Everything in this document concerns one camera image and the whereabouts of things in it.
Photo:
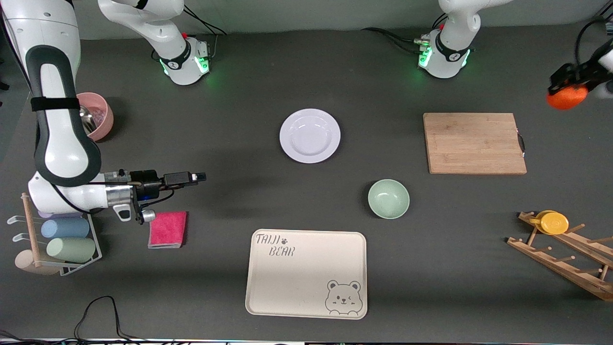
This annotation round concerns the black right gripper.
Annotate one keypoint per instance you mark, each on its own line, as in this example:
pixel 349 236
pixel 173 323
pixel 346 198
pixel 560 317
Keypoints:
pixel 146 182

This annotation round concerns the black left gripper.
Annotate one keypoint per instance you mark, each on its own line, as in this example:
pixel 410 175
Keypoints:
pixel 571 74

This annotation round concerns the orange fruit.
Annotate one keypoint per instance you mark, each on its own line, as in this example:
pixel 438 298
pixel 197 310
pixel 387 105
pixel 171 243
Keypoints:
pixel 567 98

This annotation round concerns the white round plate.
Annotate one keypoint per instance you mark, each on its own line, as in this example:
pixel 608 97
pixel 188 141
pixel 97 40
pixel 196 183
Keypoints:
pixel 310 135

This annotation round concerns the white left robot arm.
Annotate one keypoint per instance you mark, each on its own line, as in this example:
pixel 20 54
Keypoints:
pixel 448 52

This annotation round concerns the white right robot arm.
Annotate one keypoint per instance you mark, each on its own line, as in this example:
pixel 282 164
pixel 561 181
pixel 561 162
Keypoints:
pixel 52 28

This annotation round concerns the folded pink cloth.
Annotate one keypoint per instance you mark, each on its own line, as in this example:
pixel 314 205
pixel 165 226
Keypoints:
pixel 167 230

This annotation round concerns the pink bowl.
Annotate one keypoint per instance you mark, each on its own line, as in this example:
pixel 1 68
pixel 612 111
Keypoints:
pixel 104 117

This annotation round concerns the metal scoop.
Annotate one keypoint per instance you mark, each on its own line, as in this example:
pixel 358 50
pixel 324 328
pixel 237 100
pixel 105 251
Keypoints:
pixel 87 120

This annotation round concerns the wooden cutting board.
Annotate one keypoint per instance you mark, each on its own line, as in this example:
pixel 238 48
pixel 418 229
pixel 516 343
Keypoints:
pixel 474 143

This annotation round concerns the purple cup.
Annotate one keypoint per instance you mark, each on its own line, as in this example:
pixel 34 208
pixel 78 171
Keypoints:
pixel 62 214

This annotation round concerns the blue cup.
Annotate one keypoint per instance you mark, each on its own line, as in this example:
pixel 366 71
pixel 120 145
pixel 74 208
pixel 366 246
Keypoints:
pixel 64 228

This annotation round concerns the green cup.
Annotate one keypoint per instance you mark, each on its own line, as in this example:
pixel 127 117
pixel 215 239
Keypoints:
pixel 72 249

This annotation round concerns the yellow cup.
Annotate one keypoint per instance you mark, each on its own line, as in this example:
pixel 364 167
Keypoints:
pixel 554 223

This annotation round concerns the cream bear print tray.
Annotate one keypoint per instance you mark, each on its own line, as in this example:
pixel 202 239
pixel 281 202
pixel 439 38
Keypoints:
pixel 306 273

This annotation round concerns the beige cup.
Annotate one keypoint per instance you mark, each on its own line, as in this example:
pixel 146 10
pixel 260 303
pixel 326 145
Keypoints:
pixel 26 262

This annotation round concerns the wooden peg cup rack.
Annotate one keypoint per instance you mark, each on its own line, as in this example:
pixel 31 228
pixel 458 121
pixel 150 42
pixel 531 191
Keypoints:
pixel 560 263

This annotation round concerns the pale green bowl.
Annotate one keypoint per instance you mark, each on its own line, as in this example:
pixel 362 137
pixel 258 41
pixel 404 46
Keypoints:
pixel 388 199

